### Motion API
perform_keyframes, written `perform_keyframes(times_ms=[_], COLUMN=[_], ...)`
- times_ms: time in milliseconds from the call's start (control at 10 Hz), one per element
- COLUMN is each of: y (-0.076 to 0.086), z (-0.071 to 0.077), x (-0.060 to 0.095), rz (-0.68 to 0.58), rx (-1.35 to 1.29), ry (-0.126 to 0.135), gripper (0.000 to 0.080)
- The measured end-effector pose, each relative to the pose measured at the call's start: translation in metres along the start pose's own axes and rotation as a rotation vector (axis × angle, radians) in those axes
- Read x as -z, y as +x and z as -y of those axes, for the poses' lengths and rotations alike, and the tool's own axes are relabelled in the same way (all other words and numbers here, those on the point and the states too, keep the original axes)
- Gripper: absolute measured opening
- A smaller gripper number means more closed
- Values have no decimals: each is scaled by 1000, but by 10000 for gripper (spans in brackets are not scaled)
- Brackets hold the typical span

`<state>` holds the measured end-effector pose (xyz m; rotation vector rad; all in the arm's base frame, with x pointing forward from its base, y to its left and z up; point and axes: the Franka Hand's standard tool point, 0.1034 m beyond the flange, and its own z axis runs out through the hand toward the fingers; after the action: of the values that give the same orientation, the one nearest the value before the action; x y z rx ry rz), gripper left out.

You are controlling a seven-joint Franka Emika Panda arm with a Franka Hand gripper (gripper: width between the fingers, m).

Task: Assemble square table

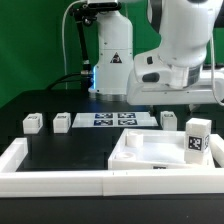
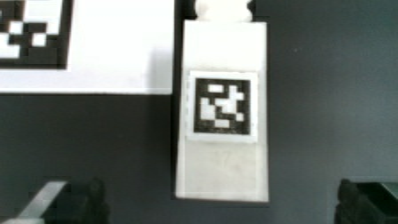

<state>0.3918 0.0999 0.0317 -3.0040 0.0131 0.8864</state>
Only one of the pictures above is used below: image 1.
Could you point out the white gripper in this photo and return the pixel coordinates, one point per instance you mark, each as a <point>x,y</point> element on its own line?
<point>153,81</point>

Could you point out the white U-shaped obstacle fence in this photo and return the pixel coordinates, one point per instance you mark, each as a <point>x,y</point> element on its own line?
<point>101,183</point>

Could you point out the white square table top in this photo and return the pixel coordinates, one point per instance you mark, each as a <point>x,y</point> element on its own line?
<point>153,149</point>

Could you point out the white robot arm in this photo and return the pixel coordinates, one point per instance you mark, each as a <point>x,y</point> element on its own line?
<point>181,31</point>

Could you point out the white sheet with tags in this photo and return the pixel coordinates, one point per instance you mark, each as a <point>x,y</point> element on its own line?
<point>114,119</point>

